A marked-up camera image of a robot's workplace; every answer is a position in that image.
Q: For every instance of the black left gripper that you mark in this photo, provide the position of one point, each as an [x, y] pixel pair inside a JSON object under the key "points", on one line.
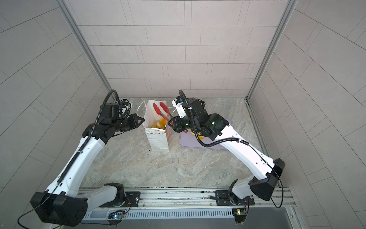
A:
{"points": [[135, 124]]}

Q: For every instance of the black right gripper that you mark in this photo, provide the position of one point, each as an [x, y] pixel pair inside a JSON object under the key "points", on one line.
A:
{"points": [[177, 125]]}

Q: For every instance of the red steel kitchen tongs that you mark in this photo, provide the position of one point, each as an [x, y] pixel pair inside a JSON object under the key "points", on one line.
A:
{"points": [[163, 110]]}

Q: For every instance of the lavender plastic tray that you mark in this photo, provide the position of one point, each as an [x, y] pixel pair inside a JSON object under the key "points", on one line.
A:
{"points": [[187, 140]]}

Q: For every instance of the round yellow custard bun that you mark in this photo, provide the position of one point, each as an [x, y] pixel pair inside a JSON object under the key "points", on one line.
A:
{"points": [[160, 124]]}

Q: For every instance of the white cartoon animal paper bag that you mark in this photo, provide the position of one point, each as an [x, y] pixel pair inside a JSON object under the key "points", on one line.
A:
{"points": [[159, 139]]}

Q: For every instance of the yellow orange cone bread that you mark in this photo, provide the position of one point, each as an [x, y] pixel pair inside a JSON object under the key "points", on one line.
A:
{"points": [[199, 135]]}

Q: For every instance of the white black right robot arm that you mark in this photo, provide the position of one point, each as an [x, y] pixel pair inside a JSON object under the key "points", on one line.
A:
{"points": [[211, 130]]}

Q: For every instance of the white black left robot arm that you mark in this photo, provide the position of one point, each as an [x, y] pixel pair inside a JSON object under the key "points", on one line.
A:
{"points": [[60, 204]]}

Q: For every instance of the left green circuit board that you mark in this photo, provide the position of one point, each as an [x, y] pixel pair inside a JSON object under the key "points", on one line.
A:
{"points": [[117, 215]]}

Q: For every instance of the green circuit board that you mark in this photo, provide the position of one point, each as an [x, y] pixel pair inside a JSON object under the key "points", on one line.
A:
{"points": [[240, 215], [117, 215]]}

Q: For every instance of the right green circuit board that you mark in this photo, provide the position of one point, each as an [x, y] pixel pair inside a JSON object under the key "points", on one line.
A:
{"points": [[240, 215]]}

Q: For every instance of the aluminium left corner profile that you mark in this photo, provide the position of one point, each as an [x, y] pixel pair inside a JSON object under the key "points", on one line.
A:
{"points": [[81, 40]]}

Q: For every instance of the aluminium corner profile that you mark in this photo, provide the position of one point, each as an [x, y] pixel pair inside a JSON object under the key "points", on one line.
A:
{"points": [[81, 40], [276, 37]]}

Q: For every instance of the aluminium right corner profile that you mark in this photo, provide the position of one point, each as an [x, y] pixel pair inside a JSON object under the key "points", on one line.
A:
{"points": [[276, 37]]}

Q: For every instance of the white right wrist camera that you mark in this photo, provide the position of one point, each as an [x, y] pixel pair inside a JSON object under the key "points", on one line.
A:
{"points": [[178, 104]]}

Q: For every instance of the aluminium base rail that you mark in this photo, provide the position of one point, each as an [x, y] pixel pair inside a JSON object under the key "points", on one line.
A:
{"points": [[192, 203]]}

